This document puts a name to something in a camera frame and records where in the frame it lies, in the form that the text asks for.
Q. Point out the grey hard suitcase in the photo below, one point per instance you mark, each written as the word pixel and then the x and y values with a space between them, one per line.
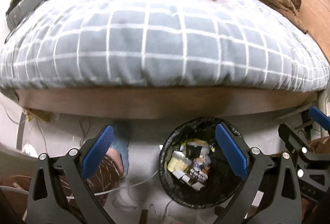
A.
pixel 22 9

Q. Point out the yellow paper cup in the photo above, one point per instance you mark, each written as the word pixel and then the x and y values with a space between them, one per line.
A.
pixel 178 161

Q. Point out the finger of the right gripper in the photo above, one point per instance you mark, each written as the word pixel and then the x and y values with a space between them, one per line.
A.
pixel 296 147
pixel 319 117

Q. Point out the black lined trash bin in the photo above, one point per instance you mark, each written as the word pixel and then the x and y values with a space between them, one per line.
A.
pixel 221 183

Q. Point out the yellow snack wrapper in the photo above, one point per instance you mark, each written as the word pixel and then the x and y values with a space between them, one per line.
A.
pixel 206 148

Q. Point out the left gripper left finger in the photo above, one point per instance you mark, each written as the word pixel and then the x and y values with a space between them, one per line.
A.
pixel 47 202

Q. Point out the grey checked bed cover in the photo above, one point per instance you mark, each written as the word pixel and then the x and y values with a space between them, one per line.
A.
pixel 161 43

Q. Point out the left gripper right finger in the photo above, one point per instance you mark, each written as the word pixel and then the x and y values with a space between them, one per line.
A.
pixel 269 192

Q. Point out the wooden headboard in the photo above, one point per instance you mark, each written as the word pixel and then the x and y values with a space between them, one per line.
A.
pixel 315 17

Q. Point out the blue slipper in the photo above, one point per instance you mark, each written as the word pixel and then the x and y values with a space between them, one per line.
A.
pixel 122 138

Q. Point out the brown wooden bed frame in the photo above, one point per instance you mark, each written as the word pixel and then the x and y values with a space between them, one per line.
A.
pixel 153 103

